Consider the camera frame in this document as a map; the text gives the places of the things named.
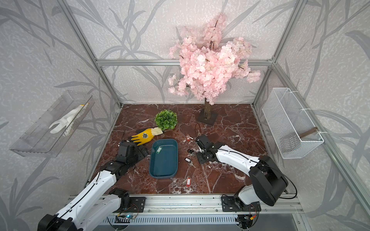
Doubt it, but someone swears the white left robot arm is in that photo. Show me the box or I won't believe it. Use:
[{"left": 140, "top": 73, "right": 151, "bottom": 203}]
[{"left": 38, "top": 141, "right": 148, "bottom": 231}]

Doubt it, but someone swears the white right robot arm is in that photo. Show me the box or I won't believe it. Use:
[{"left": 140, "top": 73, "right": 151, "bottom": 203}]
[{"left": 195, "top": 135, "right": 289, "bottom": 211}]

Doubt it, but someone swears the teal plastic storage box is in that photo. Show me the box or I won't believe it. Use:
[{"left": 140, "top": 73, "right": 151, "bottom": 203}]
[{"left": 149, "top": 139, "right": 178, "bottom": 179}]

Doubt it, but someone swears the yellow black work glove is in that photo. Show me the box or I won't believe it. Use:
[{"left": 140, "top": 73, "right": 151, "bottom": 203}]
[{"left": 131, "top": 127, "right": 163, "bottom": 146}]

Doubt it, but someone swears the green artificial potted plant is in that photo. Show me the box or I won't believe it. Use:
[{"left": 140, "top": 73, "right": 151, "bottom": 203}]
[{"left": 155, "top": 109, "right": 178, "bottom": 131}]

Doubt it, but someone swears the white glove on shelf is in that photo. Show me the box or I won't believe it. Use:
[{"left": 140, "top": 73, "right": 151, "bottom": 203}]
[{"left": 49, "top": 103, "right": 89, "bottom": 137}]

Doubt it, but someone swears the pink blossom artificial tree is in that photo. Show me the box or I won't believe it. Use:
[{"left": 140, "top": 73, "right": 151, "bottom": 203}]
[{"left": 168, "top": 13, "right": 261, "bottom": 125}]

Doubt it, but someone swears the aluminium front rail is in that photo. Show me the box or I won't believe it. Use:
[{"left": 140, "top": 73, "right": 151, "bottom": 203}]
[{"left": 66, "top": 193, "right": 301, "bottom": 216}]

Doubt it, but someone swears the brush with wooden handle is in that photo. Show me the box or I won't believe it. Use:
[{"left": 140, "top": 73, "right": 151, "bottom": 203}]
[{"left": 280, "top": 127, "right": 318, "bottom": 153}]

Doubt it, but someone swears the clear plastic wall shelf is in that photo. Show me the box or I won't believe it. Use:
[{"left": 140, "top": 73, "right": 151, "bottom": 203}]
[{"left": 10, "top": 90, "right": 95, "bottom": 158}]

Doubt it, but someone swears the white wire mesh basket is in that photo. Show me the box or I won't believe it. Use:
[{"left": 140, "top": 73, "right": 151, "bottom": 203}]
[{"left": 262, "top": 88, "right": 324, "bottom": 159}]

